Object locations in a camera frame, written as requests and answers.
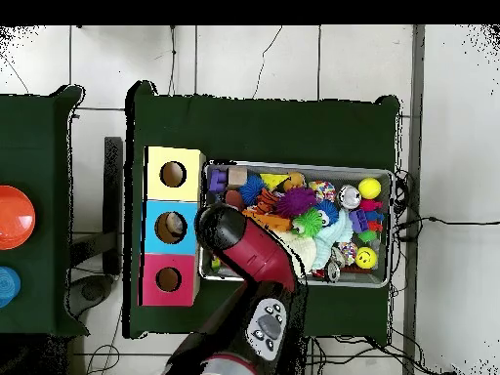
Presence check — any plain yellow ball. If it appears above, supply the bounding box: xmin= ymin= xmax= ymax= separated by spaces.
xmin=358 ymin=177 xmax=383 ymax=200

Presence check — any purple spiky ball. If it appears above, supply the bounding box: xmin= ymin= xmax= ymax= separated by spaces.
xmin=276 ymin=187 xmax=318 ymax=220

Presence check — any dark green table cloth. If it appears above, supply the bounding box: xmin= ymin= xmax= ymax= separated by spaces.
xmin=0 ymin=84 xmax=89 ymax=339
xmin=124 ymin=80 xmax=402 ymax=347

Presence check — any cream knitted cloth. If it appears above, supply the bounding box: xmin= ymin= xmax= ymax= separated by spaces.
xmin=276 ymin=229 xmax=317 ymax=274

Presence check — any purple toy block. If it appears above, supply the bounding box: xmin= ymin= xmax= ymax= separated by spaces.
xmin=207 ymin=169 xmax=229 ymax=194

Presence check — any yellow smiley face ball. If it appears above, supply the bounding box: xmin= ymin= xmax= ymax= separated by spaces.
xmin=354 ymin=245 xmax=379 ymax=271

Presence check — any orange round disc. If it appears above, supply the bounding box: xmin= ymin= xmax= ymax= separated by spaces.
xmin=0 ymin=185 xmax=37 ymax=251

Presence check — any black cable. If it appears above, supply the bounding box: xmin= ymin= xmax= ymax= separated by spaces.
xmin=394 ymin=214 xmax=500 ymax=235

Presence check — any orange toy building block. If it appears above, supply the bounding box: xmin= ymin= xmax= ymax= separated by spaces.
xmin=241 ymin=209 xmax=293 ymax=233

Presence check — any green spiky ball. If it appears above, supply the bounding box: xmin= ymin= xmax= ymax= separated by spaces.
xmin=292 ymin=206 xmax=325 ymax=239

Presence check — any blue spiky ball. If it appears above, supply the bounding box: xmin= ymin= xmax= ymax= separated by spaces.
xmin=238 ymin=174 xmax=267 ymax=208

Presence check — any blue round disc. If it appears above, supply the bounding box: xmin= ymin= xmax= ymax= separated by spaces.
xmin=0 ymin=265 xmax=22 ymax=309

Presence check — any wooden box with three holes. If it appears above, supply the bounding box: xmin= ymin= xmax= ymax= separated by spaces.
xmin=140 ymin=145 xmax=206 ymax=308

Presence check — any shallow clear mesh bin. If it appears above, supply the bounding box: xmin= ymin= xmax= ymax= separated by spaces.
xmin=201 ymin=159 xmax=395 ymax=289

